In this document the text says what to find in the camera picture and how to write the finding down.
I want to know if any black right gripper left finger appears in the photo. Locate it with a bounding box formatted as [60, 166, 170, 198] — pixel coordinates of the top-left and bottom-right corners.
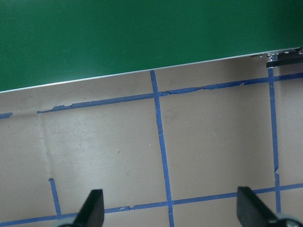
[72, 189, 104, 227]

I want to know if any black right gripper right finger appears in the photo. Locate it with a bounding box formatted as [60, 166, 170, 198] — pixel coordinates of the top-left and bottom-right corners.
[237, 187, 283, 227]

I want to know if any green conveyor belt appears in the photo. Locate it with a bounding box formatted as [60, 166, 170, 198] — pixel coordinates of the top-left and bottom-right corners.
[0, 0, 303, 92]

